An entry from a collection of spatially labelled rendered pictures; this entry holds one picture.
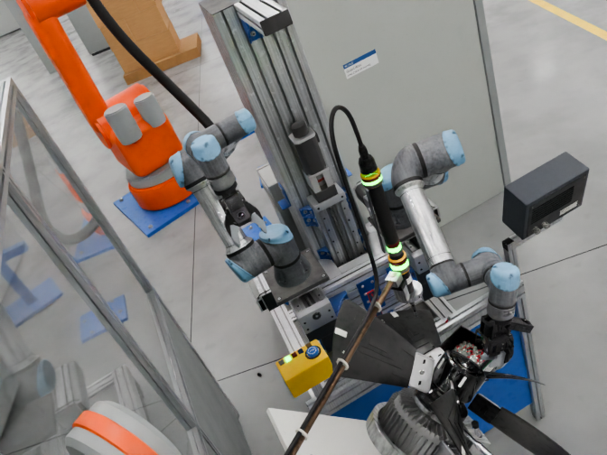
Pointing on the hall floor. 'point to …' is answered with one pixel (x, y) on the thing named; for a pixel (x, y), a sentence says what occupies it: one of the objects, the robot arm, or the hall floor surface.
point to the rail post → (530, 363)
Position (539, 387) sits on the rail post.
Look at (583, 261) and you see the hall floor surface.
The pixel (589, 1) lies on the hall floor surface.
